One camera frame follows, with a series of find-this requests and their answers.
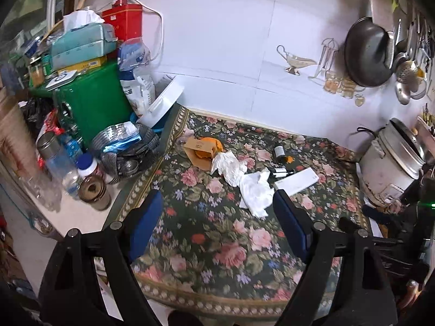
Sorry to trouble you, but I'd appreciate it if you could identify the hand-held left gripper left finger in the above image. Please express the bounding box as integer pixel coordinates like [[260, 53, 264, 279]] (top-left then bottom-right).
[[38, 189, 164, 326]]

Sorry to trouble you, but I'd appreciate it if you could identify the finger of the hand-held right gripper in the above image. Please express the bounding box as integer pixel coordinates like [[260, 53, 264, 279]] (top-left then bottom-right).
[[339, 217, 366, 235], [362, 205, 403, 226]]

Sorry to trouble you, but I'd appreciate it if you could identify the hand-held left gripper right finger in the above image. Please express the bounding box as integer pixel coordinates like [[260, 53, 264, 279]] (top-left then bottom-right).
[[273, 188, 398, 326]]

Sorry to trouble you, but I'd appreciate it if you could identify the white box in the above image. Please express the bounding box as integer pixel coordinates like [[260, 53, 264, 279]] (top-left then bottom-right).
[[274, 167, 320, 196]]

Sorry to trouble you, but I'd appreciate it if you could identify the white tissue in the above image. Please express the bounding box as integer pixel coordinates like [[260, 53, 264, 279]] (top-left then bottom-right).
[[211, 151, 248, 187], [239, 171, 274, 218]]

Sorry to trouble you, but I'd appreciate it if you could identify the brown cardboard packet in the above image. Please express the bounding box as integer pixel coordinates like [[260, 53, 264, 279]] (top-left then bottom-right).
[[184, 137, 219, 170]]

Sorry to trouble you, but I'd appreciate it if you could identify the white rice cooker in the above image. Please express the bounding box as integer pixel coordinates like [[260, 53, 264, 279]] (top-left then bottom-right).
[[357, 118, 427, 208]]

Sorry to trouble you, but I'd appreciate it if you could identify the brown tin can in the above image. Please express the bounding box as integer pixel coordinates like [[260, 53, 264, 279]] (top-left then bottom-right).
[[78, 176, 112, 212]]

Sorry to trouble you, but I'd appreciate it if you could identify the floral tablecloth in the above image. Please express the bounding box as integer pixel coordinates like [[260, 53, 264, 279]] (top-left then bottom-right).
[[102, 105, 374, 320]]

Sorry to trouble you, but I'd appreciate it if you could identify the metal steamer basket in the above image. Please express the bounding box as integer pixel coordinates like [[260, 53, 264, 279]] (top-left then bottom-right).
[[90, 122, 162, 178]]

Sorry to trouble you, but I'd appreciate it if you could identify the white-lid jar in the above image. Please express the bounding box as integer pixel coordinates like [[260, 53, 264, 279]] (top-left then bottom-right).
[[76, 153, 103, 181]]

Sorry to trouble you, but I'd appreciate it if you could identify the blue plastic wrapper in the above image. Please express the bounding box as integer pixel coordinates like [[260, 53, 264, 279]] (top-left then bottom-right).
[[102, 122, 142, 154]]

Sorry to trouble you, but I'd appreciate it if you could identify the small plastic water bottle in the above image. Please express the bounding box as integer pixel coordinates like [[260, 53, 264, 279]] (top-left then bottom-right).
[[61, 136, 84, 198]]

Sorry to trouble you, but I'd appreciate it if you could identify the large clear plastic bottle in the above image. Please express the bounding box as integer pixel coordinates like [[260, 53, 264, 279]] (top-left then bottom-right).
[[20, 171, 64, 212]]

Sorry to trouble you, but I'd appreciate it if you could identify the metal thermos flask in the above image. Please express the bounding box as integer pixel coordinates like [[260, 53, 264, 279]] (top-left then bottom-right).
[[37, 132, 74, 181]]

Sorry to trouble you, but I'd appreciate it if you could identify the white plastic tray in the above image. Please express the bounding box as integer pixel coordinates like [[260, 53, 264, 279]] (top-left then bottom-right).
[[138, 75, 184, 128]]

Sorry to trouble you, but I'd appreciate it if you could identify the green metal box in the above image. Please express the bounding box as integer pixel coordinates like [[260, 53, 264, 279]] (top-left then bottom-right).
[[52, 61, 135, 147]]

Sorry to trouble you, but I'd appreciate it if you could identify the red plastic packet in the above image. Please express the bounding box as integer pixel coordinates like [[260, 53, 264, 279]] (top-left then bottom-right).
[[39, 110, 66, 137]]

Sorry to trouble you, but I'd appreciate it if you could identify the white flour bag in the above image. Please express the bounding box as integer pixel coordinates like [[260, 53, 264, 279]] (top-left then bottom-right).
[[117, 37, 157, 117]]

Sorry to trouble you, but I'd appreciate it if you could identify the metal skimmer ladle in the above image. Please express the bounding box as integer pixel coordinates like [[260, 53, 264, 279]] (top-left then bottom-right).
[[396, 59, 427, 84]]

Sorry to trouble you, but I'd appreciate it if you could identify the glass gravy boat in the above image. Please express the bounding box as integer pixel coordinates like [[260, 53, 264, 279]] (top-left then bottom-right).
[[276, 45, 318, 76]]

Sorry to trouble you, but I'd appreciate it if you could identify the black wok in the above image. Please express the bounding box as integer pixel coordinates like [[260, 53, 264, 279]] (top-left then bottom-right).
[[344, 17, 397, 87]]

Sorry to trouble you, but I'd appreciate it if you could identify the yellow flat box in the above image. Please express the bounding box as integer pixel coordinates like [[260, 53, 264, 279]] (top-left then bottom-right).
[[52, 56, 108, 73]]

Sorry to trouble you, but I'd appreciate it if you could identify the row of hanging utensils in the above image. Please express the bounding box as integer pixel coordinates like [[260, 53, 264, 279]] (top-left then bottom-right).
[[392, 3, 435, 63]]

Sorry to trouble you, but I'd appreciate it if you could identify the teal tissue pack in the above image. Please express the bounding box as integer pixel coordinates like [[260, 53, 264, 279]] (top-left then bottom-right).
[[50, 10, 118, 70]]

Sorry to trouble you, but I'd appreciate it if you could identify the red tin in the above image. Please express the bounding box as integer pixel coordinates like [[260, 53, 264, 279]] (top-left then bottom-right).
[[102, 4, 143, 43]]

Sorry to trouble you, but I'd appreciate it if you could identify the beige cutting board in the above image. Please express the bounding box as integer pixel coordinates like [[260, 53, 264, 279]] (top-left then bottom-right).
[[366, 0, 402, 32]]

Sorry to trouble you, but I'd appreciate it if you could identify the metal wire rack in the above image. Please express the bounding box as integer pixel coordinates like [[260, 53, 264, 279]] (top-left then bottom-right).
[[309, 38, 339, 81]]

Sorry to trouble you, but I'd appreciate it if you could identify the white cable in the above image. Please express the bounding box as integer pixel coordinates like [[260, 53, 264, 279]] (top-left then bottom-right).
[[128, 0, 164, 62]]

